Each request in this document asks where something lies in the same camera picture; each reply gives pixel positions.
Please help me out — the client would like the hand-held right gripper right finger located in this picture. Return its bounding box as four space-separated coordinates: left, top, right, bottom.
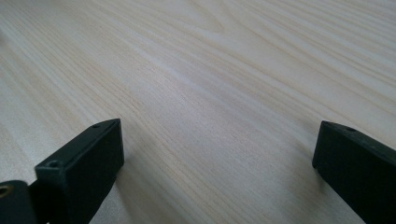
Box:
312 120 396 224

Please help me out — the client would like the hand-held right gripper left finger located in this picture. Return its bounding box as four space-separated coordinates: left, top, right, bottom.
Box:
29 118 125 224

